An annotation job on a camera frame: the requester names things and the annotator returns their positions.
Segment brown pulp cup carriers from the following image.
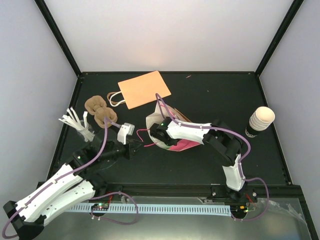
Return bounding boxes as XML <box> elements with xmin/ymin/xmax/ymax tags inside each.
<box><xmin>84</xmin><ymin>95</ymin><xmax>118</xmax><ymax>129</ymax></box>

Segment black frame post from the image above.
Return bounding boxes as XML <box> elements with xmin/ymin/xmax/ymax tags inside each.
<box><xmin>254</xmin><ymin>0</ymin><xmax>304</xmax><ymax>77</ymax></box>
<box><xmin>34</xmin><ymin>0</ymin><xmax>82</xmax><ymax>76</ymax></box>

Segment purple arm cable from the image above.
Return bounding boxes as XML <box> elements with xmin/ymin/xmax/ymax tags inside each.
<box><xmin>155</xmin><ymin>92</ymin><xmax>270</xmax><ymax>222</ymax></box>
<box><xmin>0</xmin><ymin>117</ymin><xmax>126</xmax><ymax>238</ymax></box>

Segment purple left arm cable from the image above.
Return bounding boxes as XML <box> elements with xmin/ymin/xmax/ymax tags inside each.
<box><xmin>0</xmin><ymin>117</ymin><xmax>126</xmax><ymax>238</ymax></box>

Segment light blue cable duct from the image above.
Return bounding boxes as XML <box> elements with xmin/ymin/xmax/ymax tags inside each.
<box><xmin>67</xmin><ymin>202</ymin><xmax>231</xmax><ymax>217</ymax></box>

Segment cream cakes paper bag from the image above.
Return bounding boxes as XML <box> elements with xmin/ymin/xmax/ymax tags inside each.
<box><xmin>136</xmin><ymin>102</ymin><xmax>203</xmax><ymax>152</ymax></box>

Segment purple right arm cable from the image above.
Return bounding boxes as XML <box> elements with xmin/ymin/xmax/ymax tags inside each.
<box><xmin>155</xmin><ymin>92</ymin><xmax>270</xmax><ymax>222</ymax></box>

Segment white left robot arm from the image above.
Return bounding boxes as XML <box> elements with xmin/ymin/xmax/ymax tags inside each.
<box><xmin>2</xmin><ymin>131</ymin><xmax>142</xmax><ymax>240</ymax></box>

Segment plain brown paper bag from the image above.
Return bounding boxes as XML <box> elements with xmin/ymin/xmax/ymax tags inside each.
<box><xmin>107</xmin><ymin>71</ymin><xmax>171</xmax><ymax>110</ymax></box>

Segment stack of paper cups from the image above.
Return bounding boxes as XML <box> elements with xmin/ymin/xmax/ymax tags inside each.
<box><xmin>245</xmin><ymin>106</ymin><xmax>276</xmax><ymax>138</ymax></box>

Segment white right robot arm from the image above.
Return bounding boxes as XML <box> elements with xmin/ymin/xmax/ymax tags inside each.
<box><xmin>149</xmin><ymin>117</ymin><xmax>246</xmax><ymax>202</ymax></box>

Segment black frame post left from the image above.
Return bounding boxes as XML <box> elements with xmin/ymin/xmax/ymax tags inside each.
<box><xmin>34</xmin><ymin>0</ymin><xmax>82</xmax><ymax>76</ymax></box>

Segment black frame post right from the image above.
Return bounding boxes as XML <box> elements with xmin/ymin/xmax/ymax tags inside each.
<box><xmin>254</xmin><ymin>0</ymin><xmax>304</xmax><ymax>77</ymax></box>

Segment white straws bundle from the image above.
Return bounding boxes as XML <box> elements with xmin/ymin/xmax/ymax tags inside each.
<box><xmin>58</xmin><ymin>106</ymin><xmax>95</xmax><ymax>142</ymax></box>

